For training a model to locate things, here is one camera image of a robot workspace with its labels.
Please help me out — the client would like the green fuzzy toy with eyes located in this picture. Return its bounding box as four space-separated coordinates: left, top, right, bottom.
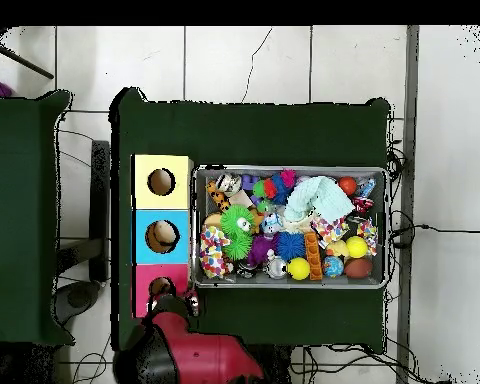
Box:
219 204 257 238

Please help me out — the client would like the wooden box with three holes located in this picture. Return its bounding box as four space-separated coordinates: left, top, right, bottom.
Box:
130 154 196 320

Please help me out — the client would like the green fuzzy ball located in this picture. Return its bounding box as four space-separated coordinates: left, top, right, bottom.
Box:
222 233 254 262

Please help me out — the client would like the multicolour fuzzy caterpillar toy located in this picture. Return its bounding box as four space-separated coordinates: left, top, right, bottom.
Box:
252 169 298 205

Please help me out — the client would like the white multicolour dotted cloth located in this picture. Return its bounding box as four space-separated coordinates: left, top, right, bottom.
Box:
198 224 232 280

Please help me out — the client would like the blue spiky ball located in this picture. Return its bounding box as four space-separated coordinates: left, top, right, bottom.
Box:
276 231 307 261

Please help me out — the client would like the dark green tablecloth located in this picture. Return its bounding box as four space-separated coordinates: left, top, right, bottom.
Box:
109 86 393 353
0 89 76 347

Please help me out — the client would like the yellow ball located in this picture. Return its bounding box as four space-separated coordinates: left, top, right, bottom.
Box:
286 257 311 281
345 235 370 259

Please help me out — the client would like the orange plastic grid tray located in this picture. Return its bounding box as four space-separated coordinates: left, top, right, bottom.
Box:
303 231 324 281

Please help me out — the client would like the mint green cloth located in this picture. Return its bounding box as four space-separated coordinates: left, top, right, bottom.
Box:
283 175 356 224

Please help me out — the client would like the orange ball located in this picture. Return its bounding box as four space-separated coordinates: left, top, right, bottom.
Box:
337 176 358 197

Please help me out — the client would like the brown toy football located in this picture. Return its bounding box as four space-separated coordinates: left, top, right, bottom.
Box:
343 257 374 280

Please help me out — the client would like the grey rounded floor object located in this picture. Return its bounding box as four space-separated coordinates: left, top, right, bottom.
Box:
54 279 102 325

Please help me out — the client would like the black tripod leg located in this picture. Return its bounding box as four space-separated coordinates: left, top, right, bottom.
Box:
0 39 55 80

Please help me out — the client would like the silver wire mesh bin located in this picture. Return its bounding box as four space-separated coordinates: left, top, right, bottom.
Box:
190 163 390 291

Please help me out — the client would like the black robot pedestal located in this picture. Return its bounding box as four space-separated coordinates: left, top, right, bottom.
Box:
241 343 294 384

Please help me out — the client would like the black cable with plug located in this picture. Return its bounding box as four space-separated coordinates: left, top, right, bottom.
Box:
389 209 480 249

